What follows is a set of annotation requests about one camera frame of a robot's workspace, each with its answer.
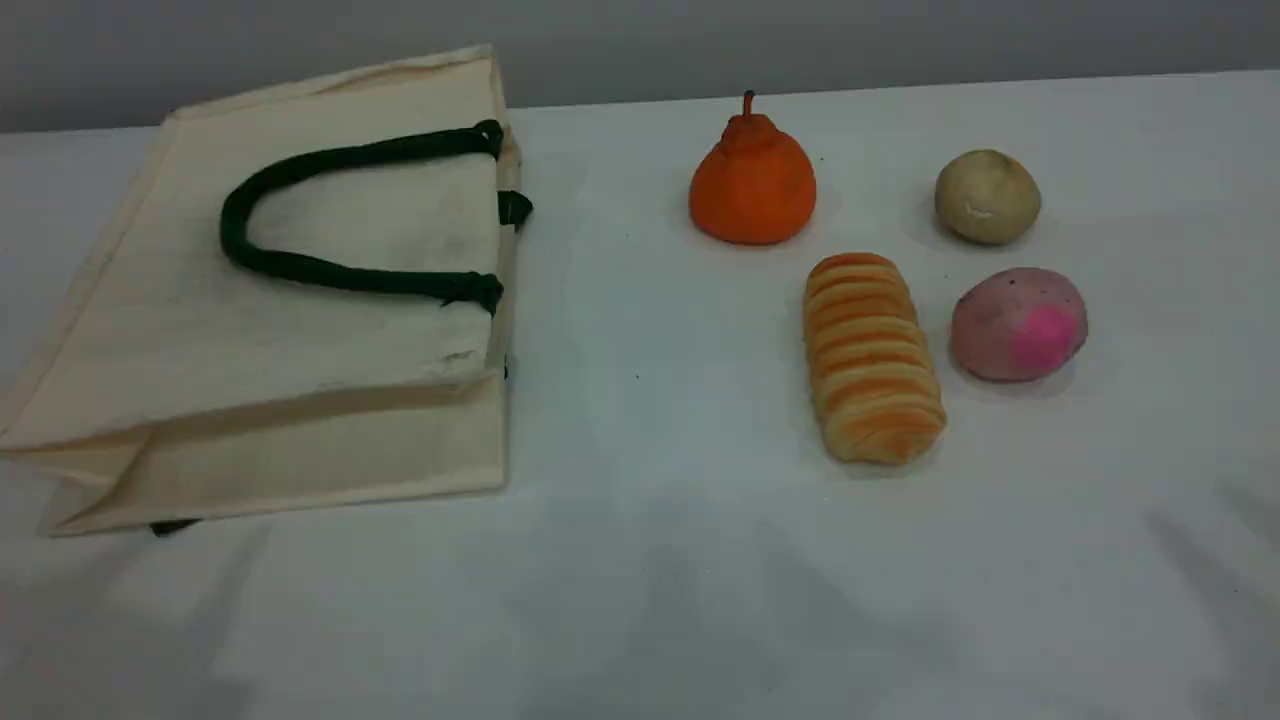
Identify long striped bread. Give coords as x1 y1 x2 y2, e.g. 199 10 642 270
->
803 252 948 466

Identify beige round potato toy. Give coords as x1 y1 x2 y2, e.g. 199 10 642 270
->
934 149 1043 247

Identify orange pear-shaped fruit with stem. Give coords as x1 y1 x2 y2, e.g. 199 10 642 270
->
688 90 818 246

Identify white canvas bag green handles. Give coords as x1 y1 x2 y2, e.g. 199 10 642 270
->
0 43 535 538

